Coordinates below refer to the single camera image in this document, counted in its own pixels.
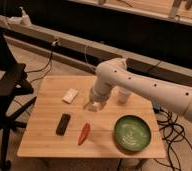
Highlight black eraser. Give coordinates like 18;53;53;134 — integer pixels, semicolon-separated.
56;114;70;135

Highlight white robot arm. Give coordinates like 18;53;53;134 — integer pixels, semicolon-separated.
89;58;192;122

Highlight white sponge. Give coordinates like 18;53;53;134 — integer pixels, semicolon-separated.
62;88;78;104

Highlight small clear bottle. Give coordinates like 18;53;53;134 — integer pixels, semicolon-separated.
88;102;100;112

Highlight white cup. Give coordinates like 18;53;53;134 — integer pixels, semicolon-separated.
118;88;131;104

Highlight red chili pepper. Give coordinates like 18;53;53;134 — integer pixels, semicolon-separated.
78;123;90;145

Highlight green bowl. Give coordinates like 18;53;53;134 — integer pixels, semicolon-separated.
113;115;151;152

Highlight wooden table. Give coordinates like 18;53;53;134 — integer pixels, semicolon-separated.
18;76;166;158

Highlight blue power box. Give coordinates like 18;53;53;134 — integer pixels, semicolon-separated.
152;103;161;113

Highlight black office chair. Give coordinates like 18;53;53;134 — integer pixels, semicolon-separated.
0;28;36;171

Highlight white spray bottle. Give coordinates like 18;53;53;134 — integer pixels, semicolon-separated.
7;6;33;28

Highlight white cable on rail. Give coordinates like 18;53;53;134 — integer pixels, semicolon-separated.
83;43;103;76

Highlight black cable with white plug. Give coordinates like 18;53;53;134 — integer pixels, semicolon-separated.
24;39;61;84

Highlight black floor cables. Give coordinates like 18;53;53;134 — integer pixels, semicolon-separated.
154;108;192;171

